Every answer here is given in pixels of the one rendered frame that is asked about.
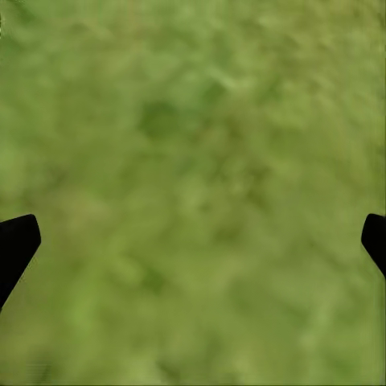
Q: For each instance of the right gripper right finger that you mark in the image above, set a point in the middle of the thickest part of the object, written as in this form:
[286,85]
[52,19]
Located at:
[374,239]

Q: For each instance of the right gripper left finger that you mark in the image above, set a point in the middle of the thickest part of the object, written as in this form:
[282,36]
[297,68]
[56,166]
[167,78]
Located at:
[19,240]

